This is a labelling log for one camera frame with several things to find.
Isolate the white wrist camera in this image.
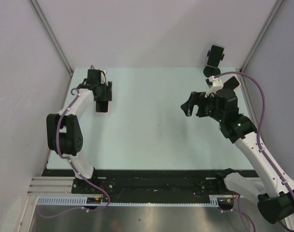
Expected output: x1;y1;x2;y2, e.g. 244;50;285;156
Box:
99;69;107;84
205;76;224;97

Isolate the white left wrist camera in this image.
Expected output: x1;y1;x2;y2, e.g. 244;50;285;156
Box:
99;69;107;84

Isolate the black folding phone stand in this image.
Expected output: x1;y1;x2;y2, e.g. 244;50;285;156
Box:
223;76;241;91

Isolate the pink cased smartphone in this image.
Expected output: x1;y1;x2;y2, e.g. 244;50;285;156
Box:
95;101;109;113

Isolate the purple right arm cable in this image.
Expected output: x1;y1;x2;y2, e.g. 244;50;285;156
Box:
215;72;294;232

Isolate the white slotted cable duct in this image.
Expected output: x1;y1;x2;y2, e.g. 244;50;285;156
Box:
37;195;234;207

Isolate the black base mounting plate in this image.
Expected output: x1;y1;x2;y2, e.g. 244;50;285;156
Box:
42;169;258;203

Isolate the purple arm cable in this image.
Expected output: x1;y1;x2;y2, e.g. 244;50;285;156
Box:
38;65;111;218
215;72;294;232

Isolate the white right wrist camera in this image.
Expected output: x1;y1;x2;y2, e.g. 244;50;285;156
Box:
205;76;224;97

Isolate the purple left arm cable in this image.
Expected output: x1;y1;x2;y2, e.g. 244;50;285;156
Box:
38;65;111;218

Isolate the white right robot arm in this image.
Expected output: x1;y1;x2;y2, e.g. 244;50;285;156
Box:
181;89;294;224

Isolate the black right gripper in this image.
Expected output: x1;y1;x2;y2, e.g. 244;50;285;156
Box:
181;91;224;123

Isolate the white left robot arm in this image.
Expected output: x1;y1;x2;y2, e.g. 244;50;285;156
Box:
46;66;112;193

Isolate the black round base phone stand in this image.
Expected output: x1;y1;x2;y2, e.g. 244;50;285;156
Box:
203;48;226;78

